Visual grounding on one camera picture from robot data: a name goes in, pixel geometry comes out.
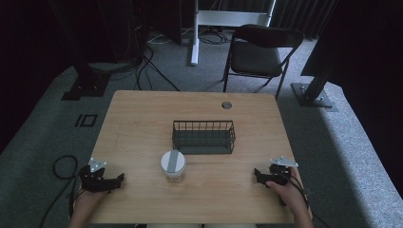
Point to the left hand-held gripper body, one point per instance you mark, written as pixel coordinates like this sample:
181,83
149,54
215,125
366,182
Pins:
92,181

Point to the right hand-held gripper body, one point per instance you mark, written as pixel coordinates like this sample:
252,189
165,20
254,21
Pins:
280,173

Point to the person's right hand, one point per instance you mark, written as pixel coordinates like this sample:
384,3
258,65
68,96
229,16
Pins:
286,190

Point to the person's left hand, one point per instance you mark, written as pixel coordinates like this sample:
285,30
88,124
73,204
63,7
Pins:
88,199

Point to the clear jar with white lid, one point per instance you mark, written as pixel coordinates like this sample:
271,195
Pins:
173,161

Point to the black metal stand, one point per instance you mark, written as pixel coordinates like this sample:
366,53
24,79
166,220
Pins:
87,83
313,93

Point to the black folding chair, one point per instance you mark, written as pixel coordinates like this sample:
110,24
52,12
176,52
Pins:
258,58

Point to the dark curtain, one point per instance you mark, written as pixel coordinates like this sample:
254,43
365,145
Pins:
301,15

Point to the white desk frame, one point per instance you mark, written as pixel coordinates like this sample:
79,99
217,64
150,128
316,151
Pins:
228,18

